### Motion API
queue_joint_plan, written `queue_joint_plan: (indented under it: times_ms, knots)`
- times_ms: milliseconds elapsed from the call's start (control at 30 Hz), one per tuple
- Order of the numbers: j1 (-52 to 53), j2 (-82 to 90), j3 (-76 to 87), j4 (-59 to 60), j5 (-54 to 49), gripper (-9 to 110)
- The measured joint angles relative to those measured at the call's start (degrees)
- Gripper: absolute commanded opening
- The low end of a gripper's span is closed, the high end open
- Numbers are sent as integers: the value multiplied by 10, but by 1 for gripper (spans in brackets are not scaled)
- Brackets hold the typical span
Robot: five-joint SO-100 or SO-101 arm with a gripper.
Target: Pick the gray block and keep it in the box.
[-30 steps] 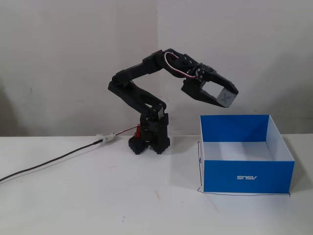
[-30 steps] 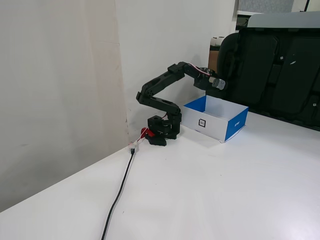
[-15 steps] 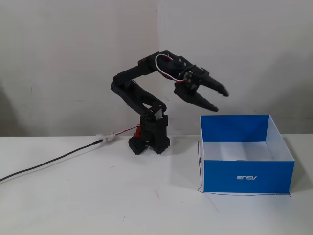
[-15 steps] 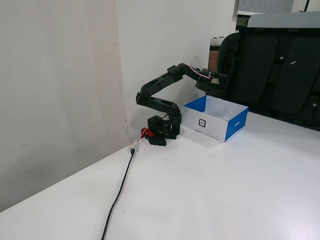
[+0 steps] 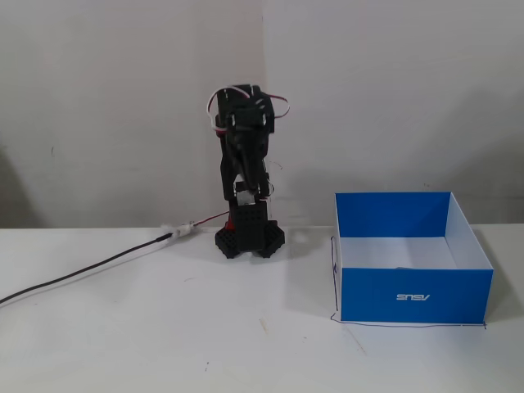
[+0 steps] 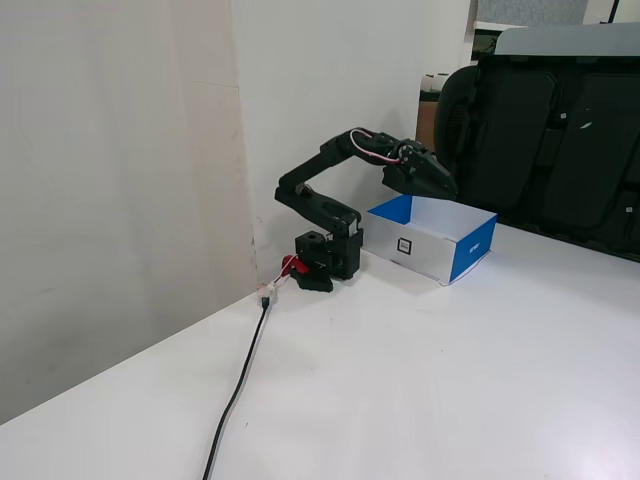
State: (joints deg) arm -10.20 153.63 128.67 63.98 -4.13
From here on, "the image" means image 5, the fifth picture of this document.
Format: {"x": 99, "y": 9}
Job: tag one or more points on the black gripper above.
{"x": 248, "y": 165}

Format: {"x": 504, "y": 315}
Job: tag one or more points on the gray block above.
{"x": 244, "y": 198}

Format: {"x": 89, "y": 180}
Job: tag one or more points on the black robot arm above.
{"x": 249, "y": 229}

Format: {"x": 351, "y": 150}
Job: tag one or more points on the blue and white cardboard box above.
{"x": 409, "y": 296}

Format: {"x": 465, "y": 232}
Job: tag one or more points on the red table clamp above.
{"x": 229, "y": 225}

